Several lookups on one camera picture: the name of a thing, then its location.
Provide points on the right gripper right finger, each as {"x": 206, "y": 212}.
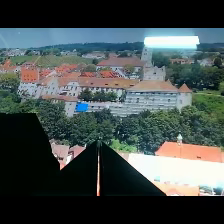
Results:
{"x": 121, "y": 178}

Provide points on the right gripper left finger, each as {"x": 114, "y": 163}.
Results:
{"x": 85, "y": 175}

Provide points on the black garment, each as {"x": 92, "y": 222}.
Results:
{"x": 23, "y": 156}

